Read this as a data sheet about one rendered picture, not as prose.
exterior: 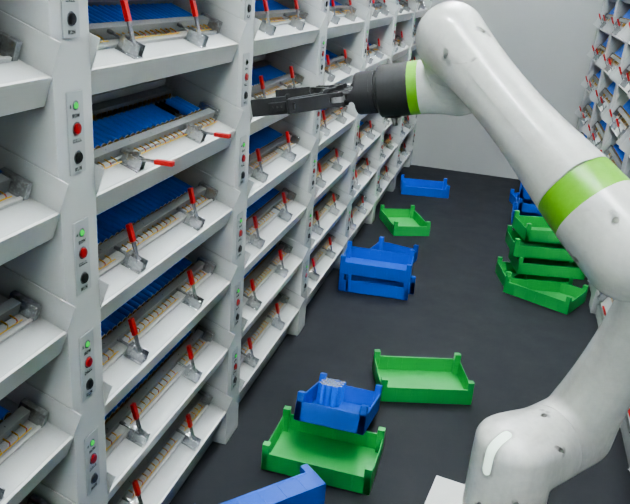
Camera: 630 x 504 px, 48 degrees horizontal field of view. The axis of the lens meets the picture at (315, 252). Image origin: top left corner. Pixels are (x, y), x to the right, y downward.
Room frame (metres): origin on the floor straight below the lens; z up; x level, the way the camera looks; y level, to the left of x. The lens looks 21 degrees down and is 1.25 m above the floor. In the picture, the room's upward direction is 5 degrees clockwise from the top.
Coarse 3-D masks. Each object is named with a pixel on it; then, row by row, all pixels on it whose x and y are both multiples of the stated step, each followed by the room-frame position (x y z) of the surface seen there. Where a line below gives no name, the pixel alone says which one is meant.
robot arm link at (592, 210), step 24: (576, 168) 0.90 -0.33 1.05; (600, 168) 0.89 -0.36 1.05; (552, 192) 0.90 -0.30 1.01; (576, 192) 0.88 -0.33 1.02; (600, 192) 0.87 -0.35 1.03; (624, 192) 0.86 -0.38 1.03; (552, 216) 0.90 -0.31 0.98; (576, 216) 0.86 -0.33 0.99; (600, 216) 0.85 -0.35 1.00; (624, 216) 0.84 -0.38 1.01; (576, 240) 0.86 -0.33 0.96; (600, 240) 0.83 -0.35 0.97; (624, 240) 0.82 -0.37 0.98; (600, 264) 0.82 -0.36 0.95; (624, 264) 0.81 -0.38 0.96; (600, 288) 0.83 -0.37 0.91; (624, 288) 0.81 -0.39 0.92
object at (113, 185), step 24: (96, 96) 1.38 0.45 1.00; (192, 96) 1.68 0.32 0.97; (216, 96) 1.67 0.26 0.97; (96, 120) 1.36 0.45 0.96; (216, 120) 1.66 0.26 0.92; (168, 144) 1.40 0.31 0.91; (192, 144) 1.45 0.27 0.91; (216, 144) 1.56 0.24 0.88; (96, 168) 1.07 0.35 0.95; (120, 168) 1.21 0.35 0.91; (168, 168) 1.33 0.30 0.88; (96, 192) 1.07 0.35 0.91; (120, 192) 1.16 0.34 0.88
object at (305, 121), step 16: (304, 0) 2.35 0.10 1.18; (320, 0) 2.34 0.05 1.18; (320, 32) 2.35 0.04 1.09; (288, 48) 2.36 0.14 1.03; (304, 48) 2.35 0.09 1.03; (320, 48) 2.36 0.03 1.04; (304, 64) 2.35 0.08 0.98; (304, 112) 2.35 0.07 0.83; (320, 112) 2.42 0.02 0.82; (304, 128) 2.35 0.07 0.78; (288, 176) 2.36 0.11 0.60; (304, 176) 2.34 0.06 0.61; (304, 224) 2.34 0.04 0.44; (304, 240) 2.34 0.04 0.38; (288, 288) 2.35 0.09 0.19; (304, 304) 2.40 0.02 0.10; (304, 320) 2.42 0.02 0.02
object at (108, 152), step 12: (180, 120) 1.49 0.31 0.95; (192, 120) 1.53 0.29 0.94; (204, 120) 1.60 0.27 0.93; (144, 132) 1.35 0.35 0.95; (156, 132) 1.37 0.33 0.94; (168, 132) 1.42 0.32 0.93; (120, 144) 1.25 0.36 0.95; (132, 144) 1.28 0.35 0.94; (144, 144) 1.33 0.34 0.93; (96, 156) 1.16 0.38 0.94; (108, 156) 1.20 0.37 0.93
